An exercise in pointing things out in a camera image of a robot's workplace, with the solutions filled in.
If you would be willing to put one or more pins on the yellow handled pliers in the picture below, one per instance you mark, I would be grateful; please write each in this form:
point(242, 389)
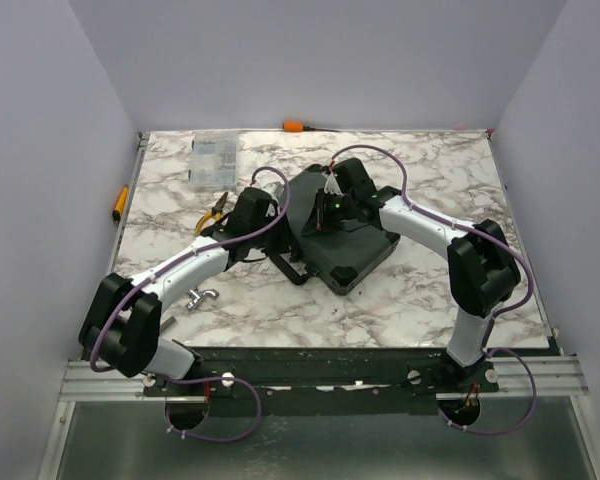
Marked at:
point(215, 213)

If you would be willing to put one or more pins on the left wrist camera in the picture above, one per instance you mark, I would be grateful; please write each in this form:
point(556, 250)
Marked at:
point(254, 209)

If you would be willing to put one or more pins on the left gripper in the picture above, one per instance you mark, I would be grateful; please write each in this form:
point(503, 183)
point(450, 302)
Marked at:
point(285, 241)

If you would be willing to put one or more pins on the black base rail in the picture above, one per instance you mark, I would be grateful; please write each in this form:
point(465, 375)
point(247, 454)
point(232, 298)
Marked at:
point(243, 382)

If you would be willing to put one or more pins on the orange tool at left edge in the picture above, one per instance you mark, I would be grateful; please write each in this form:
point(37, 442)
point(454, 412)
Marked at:
point(119, 205)

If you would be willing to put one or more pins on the dark metal clamp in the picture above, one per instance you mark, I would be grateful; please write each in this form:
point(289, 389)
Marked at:
point(167, 323)

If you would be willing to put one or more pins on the clear plastic screw box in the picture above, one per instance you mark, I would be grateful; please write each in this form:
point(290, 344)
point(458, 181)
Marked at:
point(213, 161)

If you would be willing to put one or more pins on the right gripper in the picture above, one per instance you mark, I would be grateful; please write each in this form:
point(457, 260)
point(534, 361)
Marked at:
point(319, 224)

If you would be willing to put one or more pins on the chrome metal fitting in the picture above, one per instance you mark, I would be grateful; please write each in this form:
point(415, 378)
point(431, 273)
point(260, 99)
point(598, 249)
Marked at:
point(197, 297)

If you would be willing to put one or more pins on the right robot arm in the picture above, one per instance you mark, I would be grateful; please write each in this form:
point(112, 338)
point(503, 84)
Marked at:
point(483, 269)

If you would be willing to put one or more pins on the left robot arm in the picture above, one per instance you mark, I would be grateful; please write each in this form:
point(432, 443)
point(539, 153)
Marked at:
point(122, 329)

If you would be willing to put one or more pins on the black poker set case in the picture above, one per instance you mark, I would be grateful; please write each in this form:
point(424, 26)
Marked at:
point(340, 259)

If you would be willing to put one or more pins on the orange screwdriver at back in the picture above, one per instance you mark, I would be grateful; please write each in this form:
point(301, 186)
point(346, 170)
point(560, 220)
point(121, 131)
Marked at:
point(298, 127)

